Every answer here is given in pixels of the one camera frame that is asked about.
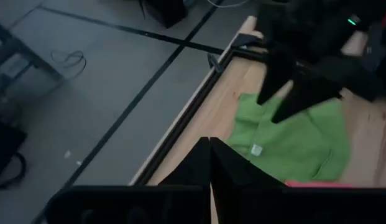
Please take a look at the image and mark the black furniture base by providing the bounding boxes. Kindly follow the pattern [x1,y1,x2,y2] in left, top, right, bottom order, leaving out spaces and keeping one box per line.
[138,0,189,29]

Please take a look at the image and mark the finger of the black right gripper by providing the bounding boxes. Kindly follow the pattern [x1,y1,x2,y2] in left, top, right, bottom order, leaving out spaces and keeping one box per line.
[272,77,342,124]
[257,54,295,106]

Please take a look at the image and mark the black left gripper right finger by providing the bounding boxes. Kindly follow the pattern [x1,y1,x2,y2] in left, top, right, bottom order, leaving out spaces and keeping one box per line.
[210,137,386,224]

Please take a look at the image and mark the pink microfiber towel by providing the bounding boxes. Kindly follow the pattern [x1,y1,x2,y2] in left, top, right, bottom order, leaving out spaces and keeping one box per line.
[284,180,355,189]

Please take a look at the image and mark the white cable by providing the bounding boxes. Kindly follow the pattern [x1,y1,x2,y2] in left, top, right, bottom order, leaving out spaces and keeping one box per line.
[206,0,251,9]

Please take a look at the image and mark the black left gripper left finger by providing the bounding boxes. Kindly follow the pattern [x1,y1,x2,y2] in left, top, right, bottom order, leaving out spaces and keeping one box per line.
[45,137,211,224]

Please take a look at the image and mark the black box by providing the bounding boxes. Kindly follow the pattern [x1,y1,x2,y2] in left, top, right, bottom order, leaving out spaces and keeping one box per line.
[0,119,28,187]

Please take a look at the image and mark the dark metal floor stand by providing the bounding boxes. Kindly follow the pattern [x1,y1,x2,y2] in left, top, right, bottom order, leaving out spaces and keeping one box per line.
[0,20,65,82]

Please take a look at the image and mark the thin looped floor cable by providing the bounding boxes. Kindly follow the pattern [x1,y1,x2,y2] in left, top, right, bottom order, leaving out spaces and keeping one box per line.
[50,49,88,80]

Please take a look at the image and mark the coiled black cable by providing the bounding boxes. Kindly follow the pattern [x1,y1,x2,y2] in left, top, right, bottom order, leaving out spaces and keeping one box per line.
[0,151,28,190]

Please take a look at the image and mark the green microfiber towel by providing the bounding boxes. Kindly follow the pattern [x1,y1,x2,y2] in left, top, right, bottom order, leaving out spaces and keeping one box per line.
[225,92,352,183]

